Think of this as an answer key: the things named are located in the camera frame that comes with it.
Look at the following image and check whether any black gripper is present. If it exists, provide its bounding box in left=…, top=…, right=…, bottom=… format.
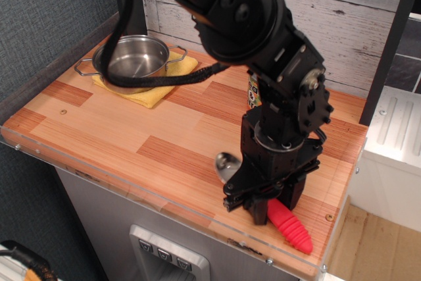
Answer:
left=223, top=109, right=324, bottom=226

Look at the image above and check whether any red handled metal spoon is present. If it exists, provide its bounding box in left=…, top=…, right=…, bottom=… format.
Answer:
left=214, top=153, right=313, bottom=254

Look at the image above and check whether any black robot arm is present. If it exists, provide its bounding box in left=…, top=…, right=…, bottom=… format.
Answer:
left=176, top=0, right=333, bottom=225

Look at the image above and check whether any peas and carrots can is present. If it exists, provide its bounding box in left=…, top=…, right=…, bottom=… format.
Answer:
left=247, top=70, right=262, bottom=109

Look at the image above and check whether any white toy sink unit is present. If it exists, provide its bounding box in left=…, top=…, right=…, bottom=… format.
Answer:
left=347, top=13, right=421, bottom=233

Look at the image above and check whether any silver ice dispenser panel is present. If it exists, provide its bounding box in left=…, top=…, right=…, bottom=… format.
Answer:
left=130, top=224, right=211, bottom=280

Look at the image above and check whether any yellow folded cloth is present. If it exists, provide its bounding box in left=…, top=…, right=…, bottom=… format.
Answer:
left=93, top=56, right=199, bottom=109

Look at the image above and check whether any grey toy fridge cabinet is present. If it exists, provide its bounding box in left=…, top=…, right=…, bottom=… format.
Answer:
left=57, top=169, right=296, bottom=280

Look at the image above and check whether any stainless steel pot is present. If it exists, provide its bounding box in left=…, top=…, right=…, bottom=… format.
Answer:
left=74, top=35, right=187, bottom=94

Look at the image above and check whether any orange cloth at corner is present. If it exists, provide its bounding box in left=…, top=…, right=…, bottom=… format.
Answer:
left=24, top=268, right=41, bottom=281

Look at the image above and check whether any clear acrylic edge guard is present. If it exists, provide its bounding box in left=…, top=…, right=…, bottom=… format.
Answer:
left=0, top=125, right=328, bottom=277

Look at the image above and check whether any black right vertical post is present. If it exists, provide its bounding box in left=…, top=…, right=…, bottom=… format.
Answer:
left=359, top=0, right=415, bottom=126

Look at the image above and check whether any black braided cable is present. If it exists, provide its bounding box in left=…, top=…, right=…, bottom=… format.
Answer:
left=98, top=0, right=231, bottom=89

